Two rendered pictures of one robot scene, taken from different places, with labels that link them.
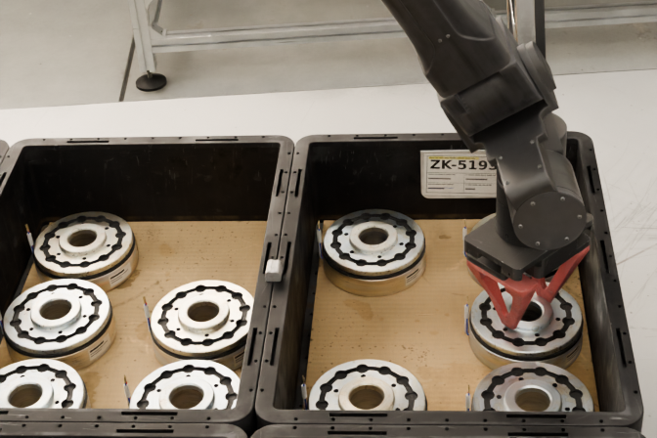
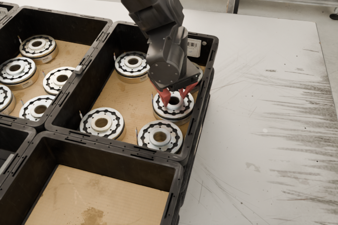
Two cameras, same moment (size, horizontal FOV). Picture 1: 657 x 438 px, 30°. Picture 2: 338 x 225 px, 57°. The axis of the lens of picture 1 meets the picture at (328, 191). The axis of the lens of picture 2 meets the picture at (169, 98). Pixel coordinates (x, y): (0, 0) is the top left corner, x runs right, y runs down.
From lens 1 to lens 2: 45 cm
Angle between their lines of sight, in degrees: 13
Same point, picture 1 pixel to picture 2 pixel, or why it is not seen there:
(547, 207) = (162, 68)
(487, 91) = (149, 13)
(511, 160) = (154, 45)
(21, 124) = (60, 2)
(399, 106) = not seen: hidden behind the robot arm
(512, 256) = not seen: hidden behind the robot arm
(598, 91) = (248, 21)
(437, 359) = (139, 111)
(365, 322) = (120, 92)
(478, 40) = not seen: outside the picture
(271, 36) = not seen: outside the picture
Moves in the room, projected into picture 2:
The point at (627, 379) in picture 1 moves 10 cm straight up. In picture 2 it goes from (186, 141) to (189, 107)
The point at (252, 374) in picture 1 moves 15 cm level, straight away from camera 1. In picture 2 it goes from (51, 109) to (70, 62)
